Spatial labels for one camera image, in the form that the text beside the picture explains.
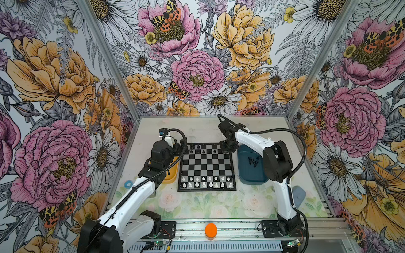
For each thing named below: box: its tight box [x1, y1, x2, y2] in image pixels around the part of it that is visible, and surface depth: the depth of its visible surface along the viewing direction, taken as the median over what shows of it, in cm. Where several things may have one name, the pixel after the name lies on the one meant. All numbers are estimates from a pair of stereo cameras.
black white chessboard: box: [177, 142, 237, 192], surface depth 93 cm
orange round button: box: [204, 222, 218, 241], surface depth 67 cm
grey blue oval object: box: [292, 185, 307, 209], surface depth 84 cm
